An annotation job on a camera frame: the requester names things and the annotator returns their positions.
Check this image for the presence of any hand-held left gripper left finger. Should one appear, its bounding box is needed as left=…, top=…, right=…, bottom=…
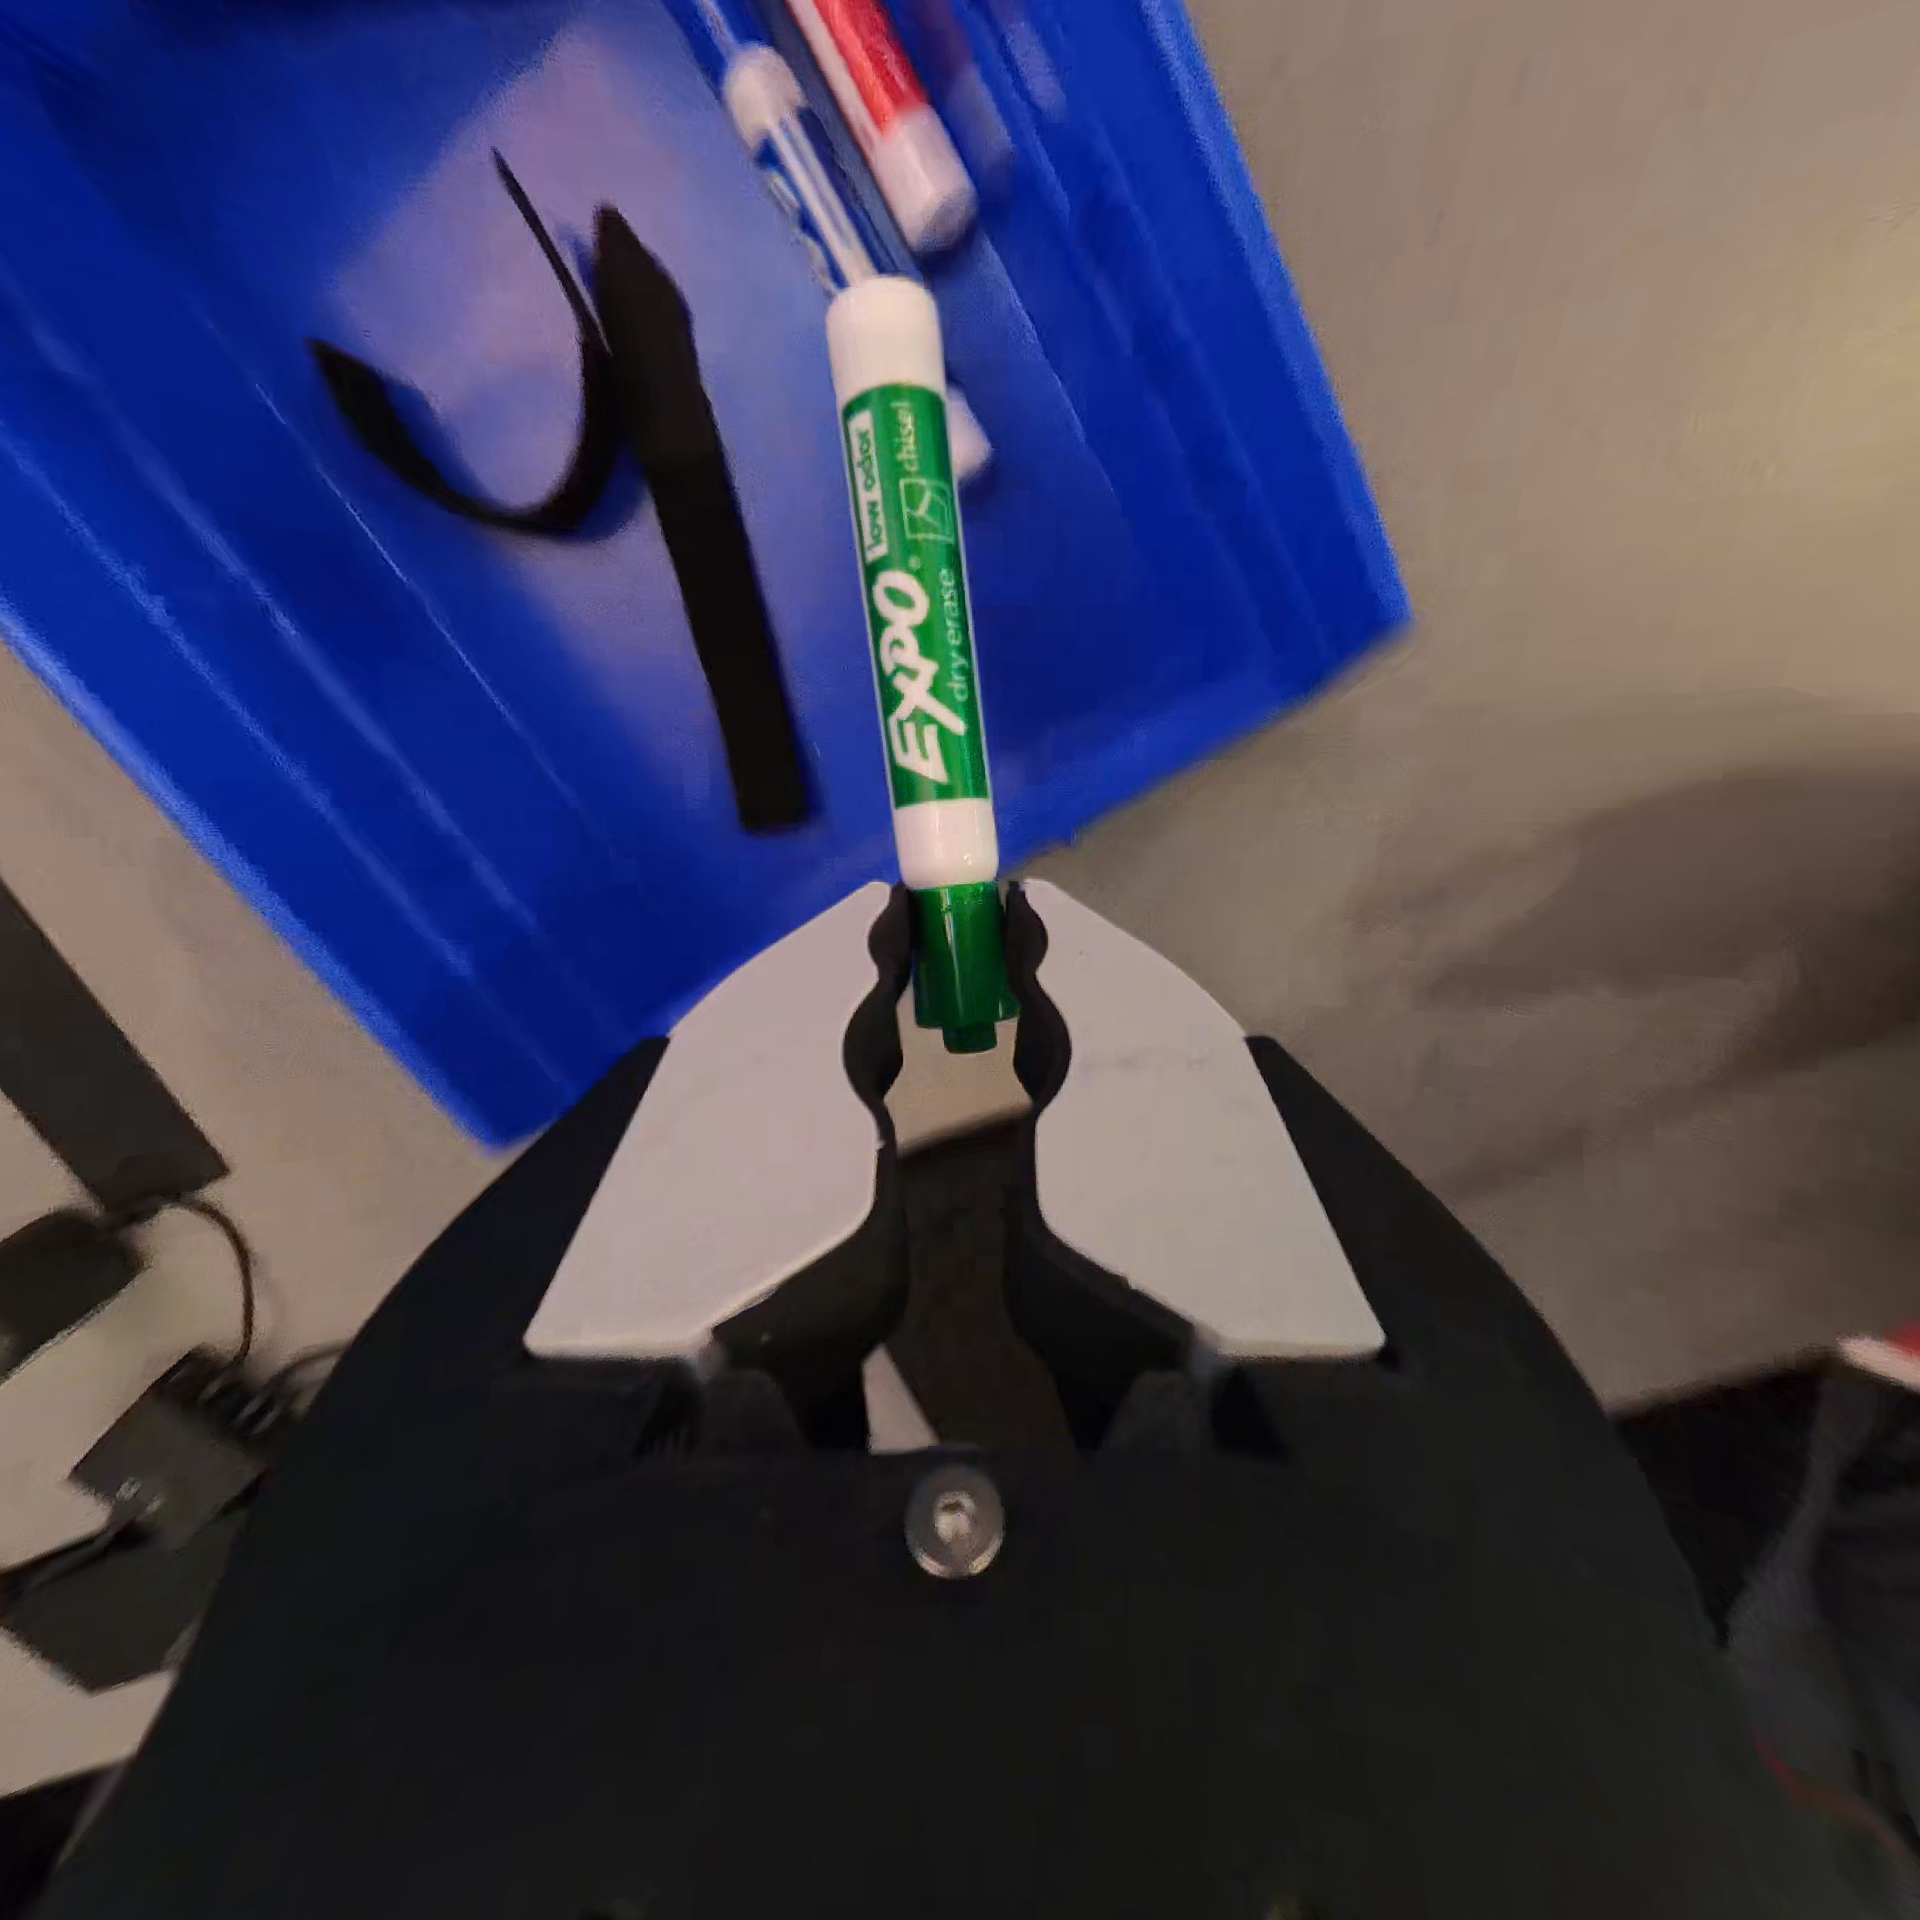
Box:
left=525, top=886, right=913, bottom=1449

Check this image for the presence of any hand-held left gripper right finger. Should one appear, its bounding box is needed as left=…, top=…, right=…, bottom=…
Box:
left=1003, top=886, right=1388, bottom=1449

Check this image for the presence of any green dry-erase marker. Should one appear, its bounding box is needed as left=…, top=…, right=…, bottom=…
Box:
left=827, top=274, right=1003, bottom=1060

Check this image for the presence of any blue plastic bin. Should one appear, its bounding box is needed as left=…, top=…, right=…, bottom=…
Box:
left=0, top=0, right=1414, bottom=1155

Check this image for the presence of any black tape strip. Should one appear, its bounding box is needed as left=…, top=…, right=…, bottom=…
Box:
left=0, top=886, right=229, bottom=1215

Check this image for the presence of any dark grey clothing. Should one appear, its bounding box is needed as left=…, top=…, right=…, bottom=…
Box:
left=1611, top=1320, right=1920, bottom=1920

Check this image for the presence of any blue dry-erase marker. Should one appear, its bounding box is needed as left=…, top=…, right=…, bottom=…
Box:
left=691, top=0, right=883, bottom=299

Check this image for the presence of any red dry-erase marker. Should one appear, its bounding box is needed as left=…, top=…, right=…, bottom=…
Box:
left=779, top=0, right=979, bottom=255

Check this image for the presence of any black cable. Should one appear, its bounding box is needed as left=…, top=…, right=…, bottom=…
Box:
left=142, top=1192, right=258, bottom=1391

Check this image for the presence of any black velcro strap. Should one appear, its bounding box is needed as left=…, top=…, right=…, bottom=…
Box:
left=307, top=154, right=818, bottom=837

